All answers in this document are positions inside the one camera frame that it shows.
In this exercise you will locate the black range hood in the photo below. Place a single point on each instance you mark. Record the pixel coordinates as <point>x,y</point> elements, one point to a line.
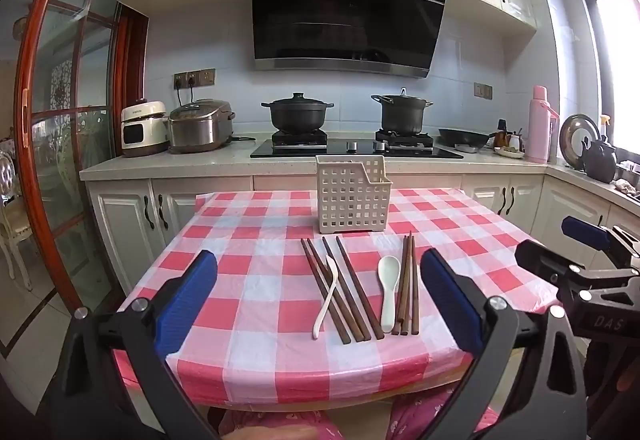
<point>350,10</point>

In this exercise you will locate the pink thermos flask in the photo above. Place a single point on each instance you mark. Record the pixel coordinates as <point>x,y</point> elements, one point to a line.
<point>540,130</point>

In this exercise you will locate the yellow spray bottle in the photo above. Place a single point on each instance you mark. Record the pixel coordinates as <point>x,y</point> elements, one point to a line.
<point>605,125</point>

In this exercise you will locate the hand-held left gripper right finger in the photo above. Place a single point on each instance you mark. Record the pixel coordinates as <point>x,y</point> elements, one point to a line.
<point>450,300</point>

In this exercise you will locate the black glass gas cooktop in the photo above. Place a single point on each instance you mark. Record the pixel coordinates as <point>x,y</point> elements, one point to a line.
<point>300,149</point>

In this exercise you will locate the white lower cabinet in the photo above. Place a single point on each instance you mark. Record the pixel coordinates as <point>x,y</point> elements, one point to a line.
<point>565,205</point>
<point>125,220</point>

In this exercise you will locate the light brown wooden chopstick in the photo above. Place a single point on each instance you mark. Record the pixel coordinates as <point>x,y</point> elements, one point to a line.
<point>415,295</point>
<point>398,295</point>
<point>407,295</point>
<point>403,295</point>

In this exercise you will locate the white seasoning bottle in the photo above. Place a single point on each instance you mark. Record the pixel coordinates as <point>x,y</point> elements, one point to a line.
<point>515,140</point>

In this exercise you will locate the white ornate chair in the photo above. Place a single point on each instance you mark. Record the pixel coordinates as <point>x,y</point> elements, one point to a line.
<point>10,220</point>

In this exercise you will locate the black stock pot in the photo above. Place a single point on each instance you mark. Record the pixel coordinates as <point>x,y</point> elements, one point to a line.
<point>402,115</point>

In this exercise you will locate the white countertop cooker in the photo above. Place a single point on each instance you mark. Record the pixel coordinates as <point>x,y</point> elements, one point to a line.
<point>145,130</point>

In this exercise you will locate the pink white checkered tablecloth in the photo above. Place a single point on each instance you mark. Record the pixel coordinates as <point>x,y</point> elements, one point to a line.
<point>250,270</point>

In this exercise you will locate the speckled kitchen countertop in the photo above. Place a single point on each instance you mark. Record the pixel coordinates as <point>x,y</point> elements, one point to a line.
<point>175,165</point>

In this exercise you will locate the black casserole pot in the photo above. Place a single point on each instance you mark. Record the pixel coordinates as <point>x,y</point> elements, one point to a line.
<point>297,115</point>

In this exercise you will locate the white wide soup spoon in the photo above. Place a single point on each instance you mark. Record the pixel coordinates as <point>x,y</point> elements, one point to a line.
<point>390,290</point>

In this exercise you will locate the black teapot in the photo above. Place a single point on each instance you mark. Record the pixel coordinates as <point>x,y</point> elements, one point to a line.
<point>599,162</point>

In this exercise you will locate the dark brown wooden chopstick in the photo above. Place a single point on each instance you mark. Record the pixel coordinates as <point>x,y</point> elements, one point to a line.
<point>320,265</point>
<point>313,267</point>
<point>360,320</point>
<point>361,290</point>

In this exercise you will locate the wall power outlet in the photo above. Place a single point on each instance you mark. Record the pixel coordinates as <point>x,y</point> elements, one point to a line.
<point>200,77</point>

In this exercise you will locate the wall switch plate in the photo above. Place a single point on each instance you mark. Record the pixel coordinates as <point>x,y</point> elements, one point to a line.
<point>483,91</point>

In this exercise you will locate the silver rice cooker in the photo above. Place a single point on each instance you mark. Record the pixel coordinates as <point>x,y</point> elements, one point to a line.
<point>200,127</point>

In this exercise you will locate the person's pink patterned pants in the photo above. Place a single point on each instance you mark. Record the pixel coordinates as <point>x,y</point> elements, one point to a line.
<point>440,412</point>

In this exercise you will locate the white perforated plastic basket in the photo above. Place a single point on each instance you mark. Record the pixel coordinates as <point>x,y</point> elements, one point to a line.
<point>350,200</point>

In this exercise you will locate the round metal pot lid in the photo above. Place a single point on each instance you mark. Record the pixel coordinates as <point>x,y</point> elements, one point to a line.
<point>572,135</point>

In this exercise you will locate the dark sauce bottle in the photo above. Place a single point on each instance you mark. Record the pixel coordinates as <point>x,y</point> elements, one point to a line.
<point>502,132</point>

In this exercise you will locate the red wooden glass door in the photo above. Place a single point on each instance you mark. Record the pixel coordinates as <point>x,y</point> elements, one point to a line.
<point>131,60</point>

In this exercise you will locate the black wok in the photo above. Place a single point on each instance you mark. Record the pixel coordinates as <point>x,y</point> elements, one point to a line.
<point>465,137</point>

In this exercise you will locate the small metal bowl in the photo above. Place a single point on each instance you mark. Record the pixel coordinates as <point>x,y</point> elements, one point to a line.
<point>467,149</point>

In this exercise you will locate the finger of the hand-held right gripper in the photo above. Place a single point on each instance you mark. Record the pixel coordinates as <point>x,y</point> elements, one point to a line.
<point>585,230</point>
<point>545,260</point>

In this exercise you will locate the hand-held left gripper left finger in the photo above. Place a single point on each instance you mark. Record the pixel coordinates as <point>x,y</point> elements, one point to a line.
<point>187,300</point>

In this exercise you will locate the kitchen window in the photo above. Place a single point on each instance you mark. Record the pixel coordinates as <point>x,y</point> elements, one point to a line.
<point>615,70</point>

